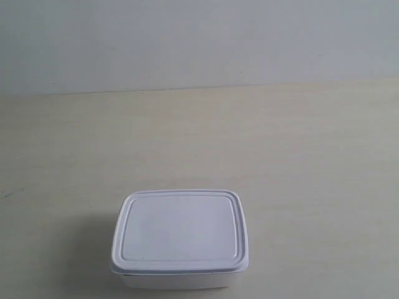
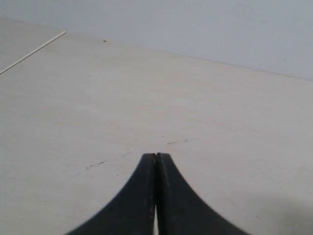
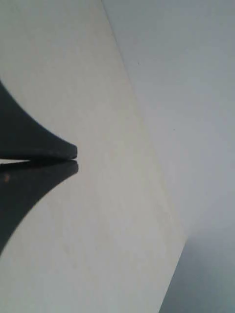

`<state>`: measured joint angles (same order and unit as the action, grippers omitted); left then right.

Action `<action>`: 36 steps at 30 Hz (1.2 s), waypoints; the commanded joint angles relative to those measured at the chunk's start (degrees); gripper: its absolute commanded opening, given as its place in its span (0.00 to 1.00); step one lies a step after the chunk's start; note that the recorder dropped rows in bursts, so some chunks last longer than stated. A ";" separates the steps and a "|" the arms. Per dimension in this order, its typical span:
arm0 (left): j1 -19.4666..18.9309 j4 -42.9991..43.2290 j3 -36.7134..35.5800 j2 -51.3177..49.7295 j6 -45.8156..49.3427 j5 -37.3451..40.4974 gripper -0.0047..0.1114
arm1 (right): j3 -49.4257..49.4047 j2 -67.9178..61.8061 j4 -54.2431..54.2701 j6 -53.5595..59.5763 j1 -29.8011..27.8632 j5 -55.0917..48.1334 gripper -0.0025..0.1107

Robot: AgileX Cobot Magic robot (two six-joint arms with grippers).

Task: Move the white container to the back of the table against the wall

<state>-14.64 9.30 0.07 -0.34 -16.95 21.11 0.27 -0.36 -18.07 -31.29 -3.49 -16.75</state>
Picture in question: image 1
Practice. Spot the white lidded plastic container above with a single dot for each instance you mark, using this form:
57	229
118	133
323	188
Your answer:
180	239

